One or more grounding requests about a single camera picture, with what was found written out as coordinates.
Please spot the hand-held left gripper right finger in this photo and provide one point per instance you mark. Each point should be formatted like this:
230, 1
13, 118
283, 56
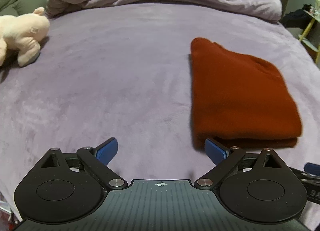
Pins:
214, 149

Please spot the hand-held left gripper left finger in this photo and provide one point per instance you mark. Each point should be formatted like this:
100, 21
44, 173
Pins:
108, 149

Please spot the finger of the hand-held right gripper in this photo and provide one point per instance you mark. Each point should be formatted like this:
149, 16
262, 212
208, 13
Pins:
312, 166

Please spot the red knit garment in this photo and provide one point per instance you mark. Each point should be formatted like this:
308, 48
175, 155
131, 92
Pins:
237, 91

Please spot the purple bed sheet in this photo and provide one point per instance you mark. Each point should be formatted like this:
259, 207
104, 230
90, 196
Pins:
112, 83

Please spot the yellow side shelf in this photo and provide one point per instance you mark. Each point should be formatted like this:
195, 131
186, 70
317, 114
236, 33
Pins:
308, 30

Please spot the pink plush toy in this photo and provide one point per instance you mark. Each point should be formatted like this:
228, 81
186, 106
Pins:
21, 33

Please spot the dark cloth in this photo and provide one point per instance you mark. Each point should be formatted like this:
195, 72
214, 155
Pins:
296, 18

